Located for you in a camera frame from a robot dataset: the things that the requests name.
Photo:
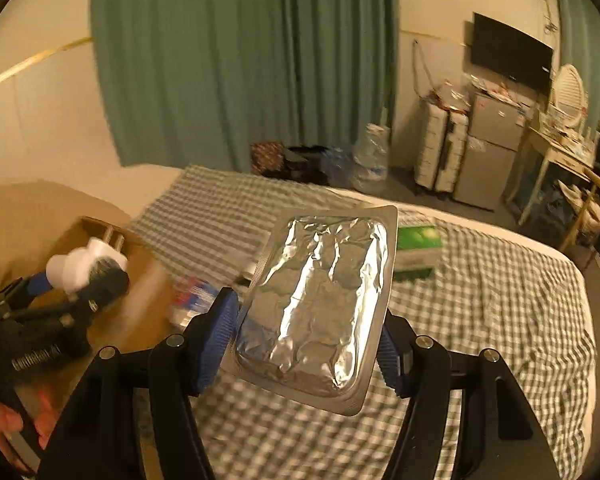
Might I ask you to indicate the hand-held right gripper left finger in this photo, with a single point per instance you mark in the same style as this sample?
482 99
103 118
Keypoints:
214 345

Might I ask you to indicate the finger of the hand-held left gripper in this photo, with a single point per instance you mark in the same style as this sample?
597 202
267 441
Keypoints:
39 283
105 287

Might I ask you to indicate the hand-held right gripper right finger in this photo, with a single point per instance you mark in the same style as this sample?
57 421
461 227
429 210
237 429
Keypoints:
394 362

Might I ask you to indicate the brown cardboard box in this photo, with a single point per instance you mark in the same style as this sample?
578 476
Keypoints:
130 300

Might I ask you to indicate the white animal figurine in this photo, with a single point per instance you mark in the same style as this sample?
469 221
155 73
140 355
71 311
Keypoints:
80 262

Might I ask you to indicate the silver foil blister pack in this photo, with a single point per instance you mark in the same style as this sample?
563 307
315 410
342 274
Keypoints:
315 300

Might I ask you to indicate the green medicine box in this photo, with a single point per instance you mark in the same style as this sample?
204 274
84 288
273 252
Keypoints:
420 245

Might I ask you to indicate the person's left hand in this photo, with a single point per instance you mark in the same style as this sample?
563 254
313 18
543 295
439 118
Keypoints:
2 417

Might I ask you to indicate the red blue printed packet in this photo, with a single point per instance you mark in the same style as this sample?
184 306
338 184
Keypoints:
192 297

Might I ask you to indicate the green checkered bed sheet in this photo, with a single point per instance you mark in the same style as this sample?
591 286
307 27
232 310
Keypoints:
505 310

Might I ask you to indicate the black bag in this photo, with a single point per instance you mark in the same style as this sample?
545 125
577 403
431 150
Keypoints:
305 162

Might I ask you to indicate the blue plastic bag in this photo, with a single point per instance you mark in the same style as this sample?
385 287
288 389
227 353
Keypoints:
339 165

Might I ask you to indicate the large clear water bottle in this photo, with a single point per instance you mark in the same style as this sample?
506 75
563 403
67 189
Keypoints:
371 157

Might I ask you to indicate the white ribbed suitcase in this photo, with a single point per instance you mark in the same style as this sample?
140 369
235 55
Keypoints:
440 150

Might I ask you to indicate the grey small fridge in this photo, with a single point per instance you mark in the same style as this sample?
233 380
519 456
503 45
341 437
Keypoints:
487 160

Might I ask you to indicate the wide green curtain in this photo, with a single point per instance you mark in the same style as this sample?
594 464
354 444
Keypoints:
230 60

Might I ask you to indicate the white vanity table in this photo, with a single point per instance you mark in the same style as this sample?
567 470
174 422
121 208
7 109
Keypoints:
555 152

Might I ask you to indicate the narrow green curtain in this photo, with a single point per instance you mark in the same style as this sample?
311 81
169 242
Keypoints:
587 35

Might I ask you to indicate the black wall television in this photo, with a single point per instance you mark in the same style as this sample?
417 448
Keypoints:
510 52

